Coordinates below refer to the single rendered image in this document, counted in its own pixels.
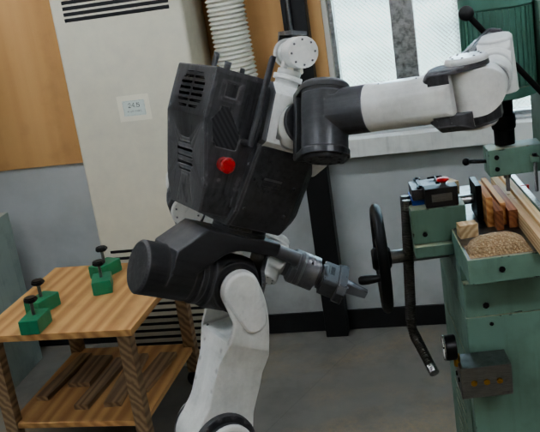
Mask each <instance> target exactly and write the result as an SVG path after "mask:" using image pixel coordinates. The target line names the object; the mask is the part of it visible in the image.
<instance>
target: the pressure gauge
mask: <svg viewBox="0 0 540 432"><path fill-rule="evenodd" d="M441 347H442V353H443V357H444V360H445V361H450V360H453V363H454V366H455V367H458V363H460V354H459V353H458V349H457V343H456V338H455V336H454V334H447V335H442V336H441ZM443 347H444V349H443Z"/></svg>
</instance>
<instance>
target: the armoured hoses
mask: <svg viewBox="0 0 540 432"><path fill-rule="evenodd" d="M410 205H411V200H410V196H409V195H401V196H400V206H401V208H400V209H401V211H400V212H401V217H402V218H401V219H402V220H401V222H402V223H401V224H402V228H401V229H402V241H403V242H402V246H403V247H402V248H403V249H402V250H403V251H404V254H405V261H404V263H403V265H404V266H403V269H404V288H405V318H406V320H405V321H406V324H407V329H408V332H409V334H410V338H411V341H412V343H413V344H414V346H415V347H416V349H417V352H418V354H419V356H420V357H421V358H422V360H423V364H424V365H425V367H426V370H428V372H429V375H430V376H435V375H438V373H439V370H438V368H437V366H436V364H435V361H434V360H433V359H432V357H431V356H430V353H429V350H428V348H427V347H426V345H425V344H424V342H423V339H422V336H421V334H420V332H418V330H417V320H416V316H417V315H416V298H415V297H416V296H415V295H416V293H415V290H416V289H415V284H414V283H415V281H414V280H415V279H414V278H415V277H414V275H415V274H414V257H413V256H414V254H413V248H412V238H411V223H410V215H409V206H410Z"/></svg>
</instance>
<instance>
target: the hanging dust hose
mask: <svg viewBox="0 0 540 432"><path fill-rule="evenodd" d="M243 2H244V0H206V2H204V3H205V4H208V5H207V6H206V8H207V9H208V10H207V13H208V14H209V15H208V16H207V17H209V18H210V19H209V20H208V21H209V22H211V23H210V24H209V25H208V26H210V27H211V28H210V29H209V30H211V31H212V32H211V34H212V35H213V36H212V39H214V41H213V44H215V46H214V47H213V48H215V49H216V50H215V51H216V52H218V53H219V60H218V63H217V65H218V66H220V67H221V68H224V65H225V61H226V62H230V63H232V65H231V68H230V70H232V71H236V72H238V73H239V72H240V68H242V69H245V73H244V74H246V75H252V76H255V77H257V76H258V73H256V71H257V70H258V69H255V67H256V66H257V65H255V64H254V63H255V62H256V61H255V60H253V59H254V58H255V57H254V56H252V55H253V54H254V52H252V50H253V49H254V48H252V47H250V46H252V44H251V43H250V41H251V40H252V39H249V37H250V36H251V35H250V34H248V33H249V32H250V30H248V28H249V26H247V24H248V22H247V21H246V20H247V19H248V17H245V16H246V14H247V13H245V12H244V11H245V10H246V9H245V8H244V6H245V4H244V3H243Z"/></svg>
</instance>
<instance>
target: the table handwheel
mask: <svg viewBox="0 0 540 432"><path fill-rule="evenodd" d="M369 218H370V227H371V235H372V243H373V248H372V250H370V252H371V260H372V266H373V269H374V270H376V275H380V278H381V282H378V287H379V292H380V299H381V306H382V309H383V311H384V312H385V313H387V314H390V313H392V312H393V285H392V276H391V269H390V268H391V267H392V264H395V263H403V262H404V261H405V254H404V251H403V250H402V249H395V250H390V248H388V246H387V238H386V232H385V226H384V222H383V217H382V212H381V208H380V206H379V205H378V204H372V205H371V206H370V208H369ZM413 254H414V251H413ZM413 257H414V261H423V260H430V259H437V258H444V257H449V255H441V256H434V257H426V258H419V259H417V258H416V256H415V254H414V256H413Z"/></svg>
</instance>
